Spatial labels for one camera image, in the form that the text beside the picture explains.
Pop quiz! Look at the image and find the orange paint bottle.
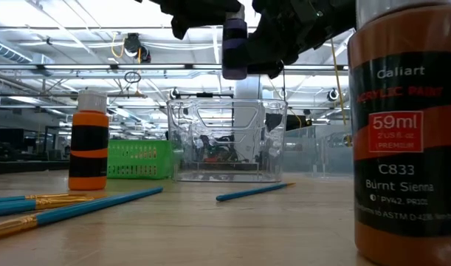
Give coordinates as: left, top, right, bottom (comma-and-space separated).
68, 90, 110, 191

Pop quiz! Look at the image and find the black overhead camera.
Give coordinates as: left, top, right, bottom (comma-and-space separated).
122, 32, 152, 64

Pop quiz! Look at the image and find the fine-tipped blue paintbrush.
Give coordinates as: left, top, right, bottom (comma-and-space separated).
216, 182, 297, 202

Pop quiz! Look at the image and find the burnt sienna paint bottle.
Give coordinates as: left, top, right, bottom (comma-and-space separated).
347, 0, 451, 266

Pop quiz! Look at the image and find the clear plastic bin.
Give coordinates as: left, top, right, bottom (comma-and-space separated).
166, 98, 289, 183

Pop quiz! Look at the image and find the thick blue paintbrush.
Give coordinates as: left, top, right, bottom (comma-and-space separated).
0, 186, 164, 241

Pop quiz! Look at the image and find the purple paint bottle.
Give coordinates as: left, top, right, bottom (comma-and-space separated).
221, 5, 249, 81

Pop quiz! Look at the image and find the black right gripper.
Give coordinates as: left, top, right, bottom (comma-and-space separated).
247, 0, 359, 79

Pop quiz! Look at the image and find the black metal table frame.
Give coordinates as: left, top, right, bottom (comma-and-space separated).
0, 158, 108, 175

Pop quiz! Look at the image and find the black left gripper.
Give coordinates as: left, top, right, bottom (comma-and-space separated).
136, 0, 245, 41

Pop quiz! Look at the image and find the green plastic basket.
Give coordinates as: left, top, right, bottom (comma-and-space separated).
106, 139, 174, 181

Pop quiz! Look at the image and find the yellow cable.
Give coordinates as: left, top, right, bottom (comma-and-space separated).
328, 36, 351, 149

